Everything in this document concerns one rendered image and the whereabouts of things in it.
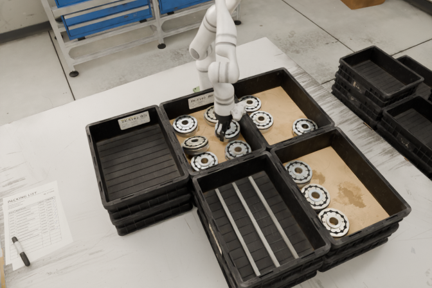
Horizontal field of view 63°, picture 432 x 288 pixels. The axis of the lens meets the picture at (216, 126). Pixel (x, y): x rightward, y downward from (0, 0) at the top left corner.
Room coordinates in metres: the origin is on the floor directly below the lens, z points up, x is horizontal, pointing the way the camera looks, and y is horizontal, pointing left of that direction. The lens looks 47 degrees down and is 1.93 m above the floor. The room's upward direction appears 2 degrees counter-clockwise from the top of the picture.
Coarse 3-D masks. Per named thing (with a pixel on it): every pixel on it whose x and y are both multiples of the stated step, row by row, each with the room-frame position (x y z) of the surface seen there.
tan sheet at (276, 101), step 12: (264, 96) 1.19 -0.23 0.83; (276, 96) 1.19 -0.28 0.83; (288, 96) 1.19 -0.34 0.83; (264, 108) 1.12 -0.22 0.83; (276, 108) 1.11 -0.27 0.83; (288, 108) 1.11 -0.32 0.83; (276, 120) 1.04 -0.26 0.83; (288, 120) 1.04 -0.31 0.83; (276, 132) 0.97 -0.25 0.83; (288, 132) 0.97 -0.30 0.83
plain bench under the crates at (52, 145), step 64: (192, 64) 1.62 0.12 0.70; (256, 64) 1.60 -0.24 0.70; (0, 128) 1.18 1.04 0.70; (64, 128) 1.16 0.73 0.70; (0, 192) 0.81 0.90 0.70; (64, 192) 0.80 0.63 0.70; (64, 256) 0.53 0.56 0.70; (128, 256) 0.52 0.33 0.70; (192, 256) 0.51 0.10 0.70; (384, 256) 0.49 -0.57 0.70
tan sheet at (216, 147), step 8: (200, 112) 1.10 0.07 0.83; (200, 120) 1.06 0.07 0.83; (200, 128) 1.01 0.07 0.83; (208, 128) 1.01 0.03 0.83; (208, 136) 0.96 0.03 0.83; (240, 136) 0.96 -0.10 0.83; (216, 144) 0.92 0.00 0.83; (224, 144) 0.92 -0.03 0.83; (216, 152) 0.88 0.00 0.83; (224, 152) 0.87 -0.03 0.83; (224, 160) 0.84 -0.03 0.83
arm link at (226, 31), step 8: (216, 0) 1.12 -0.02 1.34; (224, 0) 1.10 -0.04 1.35; (216, 8) 1.10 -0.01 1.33; (224, 8) 1.08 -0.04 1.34; (216, 16) 1.09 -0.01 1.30; (224, 16) 1.06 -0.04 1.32; (224, 24) 1.04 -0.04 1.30; (232, 24) 1.04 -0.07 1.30; (224, 32) 1.02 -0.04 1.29; (232, 32) 1.02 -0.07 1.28; (216, 40) 1.01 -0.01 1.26; (224, 40) 0.99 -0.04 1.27; (232, 40) 1.00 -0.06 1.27
